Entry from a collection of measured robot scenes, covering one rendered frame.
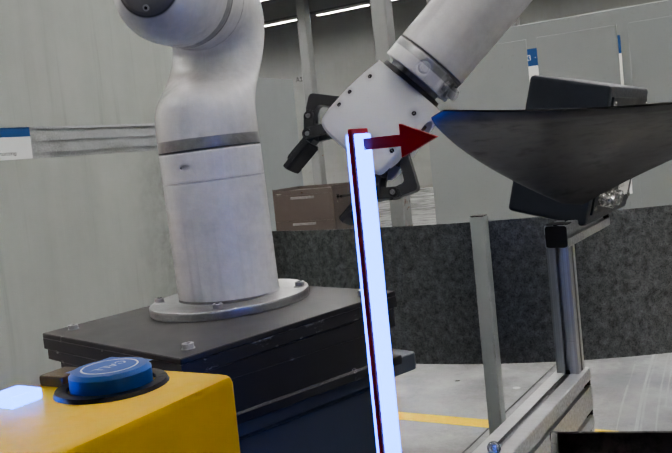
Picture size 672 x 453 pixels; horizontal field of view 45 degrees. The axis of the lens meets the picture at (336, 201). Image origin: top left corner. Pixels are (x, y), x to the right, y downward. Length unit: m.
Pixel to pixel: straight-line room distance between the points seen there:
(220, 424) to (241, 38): 0.67
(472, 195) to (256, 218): 6.08
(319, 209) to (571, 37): 2.56
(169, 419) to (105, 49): 2.11
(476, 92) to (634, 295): 4.73
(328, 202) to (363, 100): 6.34
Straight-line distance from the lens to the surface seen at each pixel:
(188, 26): 0.91
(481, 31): 0.88
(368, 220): 0.60
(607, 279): 2.34
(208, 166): 0.92
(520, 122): 0.48
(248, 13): 1.01
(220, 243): 0.93
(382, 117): 0.88
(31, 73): 2.27
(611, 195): 1.17
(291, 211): 7.42
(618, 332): 2.37
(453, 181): 7.05
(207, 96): 0.93
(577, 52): 6.70
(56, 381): 0.44
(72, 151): 2.33
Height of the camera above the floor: 1.18
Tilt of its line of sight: 3 degrees down
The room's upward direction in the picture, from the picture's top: 6 degrees counter-clockwise
